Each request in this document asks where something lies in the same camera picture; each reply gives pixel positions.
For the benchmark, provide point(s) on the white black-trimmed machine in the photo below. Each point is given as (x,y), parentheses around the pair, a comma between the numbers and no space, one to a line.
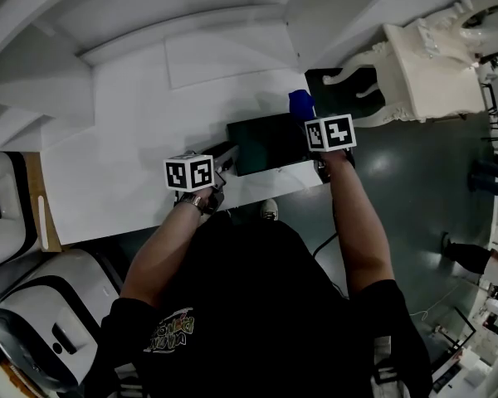
(58,305)
(8,214)

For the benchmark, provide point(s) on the silver wristwatch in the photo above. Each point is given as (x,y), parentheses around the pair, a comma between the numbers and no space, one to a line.
(191,205)

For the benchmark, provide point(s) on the white shelf unit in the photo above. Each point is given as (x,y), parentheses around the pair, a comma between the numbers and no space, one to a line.
(37,93)

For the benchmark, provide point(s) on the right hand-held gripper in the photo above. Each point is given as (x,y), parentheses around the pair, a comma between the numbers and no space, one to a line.
(332,133)

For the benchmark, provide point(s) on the dark green case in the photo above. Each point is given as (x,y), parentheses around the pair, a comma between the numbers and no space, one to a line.
(265,143)

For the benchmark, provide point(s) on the person's white right shoe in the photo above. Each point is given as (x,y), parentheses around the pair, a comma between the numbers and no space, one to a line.
(269,210)

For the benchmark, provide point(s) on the person's left hand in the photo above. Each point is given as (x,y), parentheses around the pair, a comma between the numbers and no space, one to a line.
(201,196)

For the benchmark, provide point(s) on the white flat stick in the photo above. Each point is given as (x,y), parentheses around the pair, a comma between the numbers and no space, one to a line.
(44,222)

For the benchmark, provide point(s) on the person's right forearm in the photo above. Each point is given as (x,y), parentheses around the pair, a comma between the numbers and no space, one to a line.
(357,230)

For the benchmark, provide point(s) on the black printed T-shirt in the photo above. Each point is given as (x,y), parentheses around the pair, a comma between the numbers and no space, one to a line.
(257,313)

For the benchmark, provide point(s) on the person's left forearm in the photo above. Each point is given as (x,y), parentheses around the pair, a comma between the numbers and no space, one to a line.
(157,255)

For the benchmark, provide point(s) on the cream oval vanity mirror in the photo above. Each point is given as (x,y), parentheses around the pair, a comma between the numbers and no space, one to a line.
(481,19)

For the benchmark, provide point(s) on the blue cloth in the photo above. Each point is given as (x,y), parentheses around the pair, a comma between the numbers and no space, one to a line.
(301,104)

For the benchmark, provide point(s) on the cream carved dressing table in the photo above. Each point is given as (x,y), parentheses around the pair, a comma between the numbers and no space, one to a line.
(431,81)

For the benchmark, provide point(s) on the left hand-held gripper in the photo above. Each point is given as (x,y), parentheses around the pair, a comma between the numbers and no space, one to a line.
(188,172)

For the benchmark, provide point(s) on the wooden side table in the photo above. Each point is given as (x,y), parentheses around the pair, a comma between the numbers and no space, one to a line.
(33,181)

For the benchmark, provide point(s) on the white desk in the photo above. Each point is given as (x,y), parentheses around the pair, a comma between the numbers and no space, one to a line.
(128,156)

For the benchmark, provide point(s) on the black metal frame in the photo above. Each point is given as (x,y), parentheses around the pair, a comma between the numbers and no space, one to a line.
(460,338)

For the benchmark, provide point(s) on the white cluttered workbench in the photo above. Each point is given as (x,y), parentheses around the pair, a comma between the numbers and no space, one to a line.
(477,367)

